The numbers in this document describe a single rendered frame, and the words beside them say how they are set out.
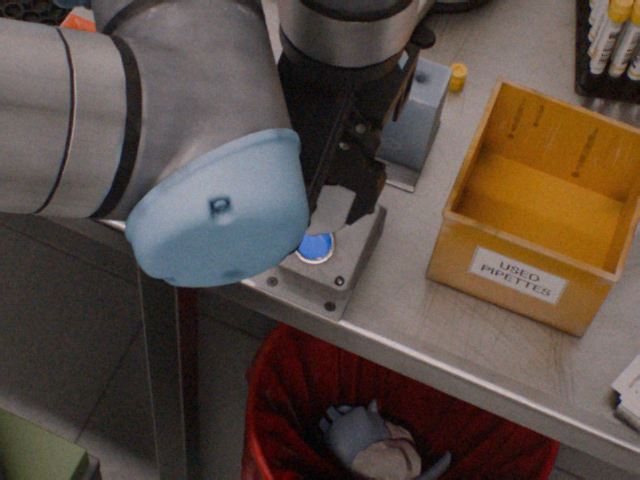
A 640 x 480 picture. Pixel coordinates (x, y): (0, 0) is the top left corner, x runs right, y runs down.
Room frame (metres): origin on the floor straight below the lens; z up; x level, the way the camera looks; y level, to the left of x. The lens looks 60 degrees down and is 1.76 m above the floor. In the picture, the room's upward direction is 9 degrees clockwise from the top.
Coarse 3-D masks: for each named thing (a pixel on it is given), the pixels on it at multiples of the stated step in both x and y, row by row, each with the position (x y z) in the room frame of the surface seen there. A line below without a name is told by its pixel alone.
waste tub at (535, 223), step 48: (528, 96) 0.60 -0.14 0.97; (480, 144) 0.58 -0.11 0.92; (528, 144) 0.60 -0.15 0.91; (576, 144) 0.59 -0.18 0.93; (624, 144) 0.58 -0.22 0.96; (480, 192) 0.56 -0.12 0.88; (528, 192) 0.57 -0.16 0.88; (576, 192) 0.58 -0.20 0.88; (624, 192) 0.58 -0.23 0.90; (480, 240) 0.47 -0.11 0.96; (528, 240) 0.53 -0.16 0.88; (576, 240) 0.53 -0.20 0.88; (624, 240) 0.49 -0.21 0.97; (480, 288) 0.47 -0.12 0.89; (528, 288) 0.46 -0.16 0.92; (576, 288) 0.46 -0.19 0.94
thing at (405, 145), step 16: (400, 64) 0.61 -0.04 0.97; (432, 64) 0.61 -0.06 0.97; (416, 80) 0.59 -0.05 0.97; (432, 80) 0.59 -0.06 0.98; (448, 80) 0.60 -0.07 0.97; (416, 96) 0.58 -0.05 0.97; (432, 96) 0.58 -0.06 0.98; (416, 112) 0.57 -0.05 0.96; (432, 112) 0.57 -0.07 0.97; (384, 128) 0.58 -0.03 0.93; (400, 128) 0.58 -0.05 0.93; (416, 128) 0.57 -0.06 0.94; (432, 128) 0.57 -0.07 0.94; (384, 144) 0.58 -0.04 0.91; (400, 144) 0.57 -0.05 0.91; (416, 144) 0.57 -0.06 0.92; (432, 144) 0.60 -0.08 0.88; (384, 160) 0.58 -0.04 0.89; (400, 160) 0.57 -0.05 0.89; (416, 160) 0.57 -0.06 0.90; (400, 176) 0.56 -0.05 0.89; (416, 176) 0.57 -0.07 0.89
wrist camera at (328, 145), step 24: (288, 72) 0.43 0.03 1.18; (288, 96) 0.42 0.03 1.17; (312, 96) 0.42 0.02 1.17; (336, 96) 0.42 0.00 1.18; (312, 120) 0.41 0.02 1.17; (336, 120) 0.41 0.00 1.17; (312, 144) 0.40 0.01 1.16; (336, 144) 0.41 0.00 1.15; (312, 168) 0.38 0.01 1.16; (312, 192) 0.37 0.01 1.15
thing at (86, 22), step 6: (72, 12) 0.62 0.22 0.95; (78, 12) 0.62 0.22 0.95; (84, 12) 0.63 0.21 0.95; (90, 12) 0.63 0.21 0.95; (66, 18) 0.62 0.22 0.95; (72, 18) 0.62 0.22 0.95; (78, 18) 0.62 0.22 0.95; (84, 18) 0.62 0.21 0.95; (90, 18) 0.62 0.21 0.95; (66, 24) 0.61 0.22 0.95; (72, 24) 0.61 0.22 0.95; (78, 24) 0.61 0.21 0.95; (84, 24) 0.61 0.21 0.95; (90, 24) 0.61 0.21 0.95; (90, 30) 0.61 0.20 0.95
